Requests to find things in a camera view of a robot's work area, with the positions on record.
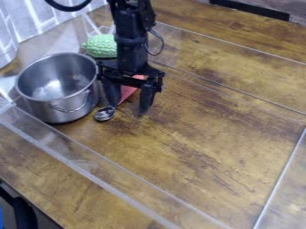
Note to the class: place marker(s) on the black bar at back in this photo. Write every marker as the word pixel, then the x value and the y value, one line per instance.
pixel 252 9

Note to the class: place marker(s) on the black table leg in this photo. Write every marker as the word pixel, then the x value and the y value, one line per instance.
pixel 24 213

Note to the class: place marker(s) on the green bitter melon toy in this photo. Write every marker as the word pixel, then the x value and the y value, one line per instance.
pixel 102 46

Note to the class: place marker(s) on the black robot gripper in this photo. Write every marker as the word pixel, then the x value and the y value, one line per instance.
pixel 134 79

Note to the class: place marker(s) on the pink handled metal spoon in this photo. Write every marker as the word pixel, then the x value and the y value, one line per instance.
pixel 106 112

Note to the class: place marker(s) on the clear acrylic barrier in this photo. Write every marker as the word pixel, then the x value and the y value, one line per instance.
pixel 214 160

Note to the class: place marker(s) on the stainless steel pot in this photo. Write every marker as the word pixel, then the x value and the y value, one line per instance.
pixel 59 88

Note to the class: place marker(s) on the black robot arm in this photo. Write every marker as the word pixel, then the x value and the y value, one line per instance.
pixel 129 69

